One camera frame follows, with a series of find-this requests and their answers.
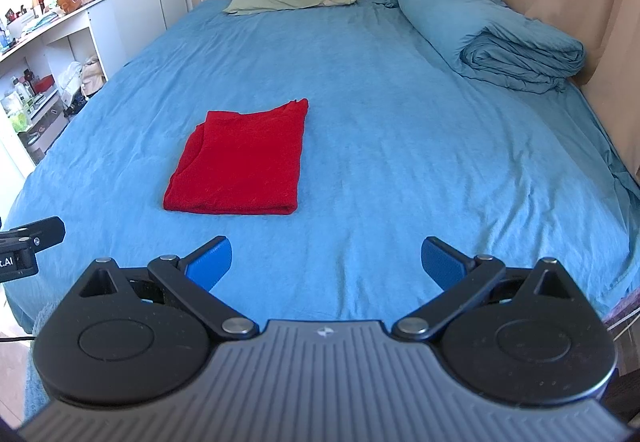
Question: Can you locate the bed with blue sheet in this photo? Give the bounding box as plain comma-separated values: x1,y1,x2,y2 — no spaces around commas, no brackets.
0,0,640,340

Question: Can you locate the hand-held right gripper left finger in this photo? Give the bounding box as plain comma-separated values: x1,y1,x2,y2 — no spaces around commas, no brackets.
75,235,260,341

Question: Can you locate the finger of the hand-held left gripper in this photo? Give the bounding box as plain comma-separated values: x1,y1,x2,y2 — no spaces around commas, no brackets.
0,216,67,250

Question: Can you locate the red knit garment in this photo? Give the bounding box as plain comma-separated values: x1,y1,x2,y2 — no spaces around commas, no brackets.
163,98,309,216

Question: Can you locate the blue folded duvet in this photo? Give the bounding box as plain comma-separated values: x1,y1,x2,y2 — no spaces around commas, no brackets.
369,0,586,95

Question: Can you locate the white shelf unit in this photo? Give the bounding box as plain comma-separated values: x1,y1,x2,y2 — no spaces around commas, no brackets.
0,0,112,183

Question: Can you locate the white bag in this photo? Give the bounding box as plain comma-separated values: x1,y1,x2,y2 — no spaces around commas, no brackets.
56,56,106,99

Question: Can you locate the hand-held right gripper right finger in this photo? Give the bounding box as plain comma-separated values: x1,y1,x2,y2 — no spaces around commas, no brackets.
392,236,584,341

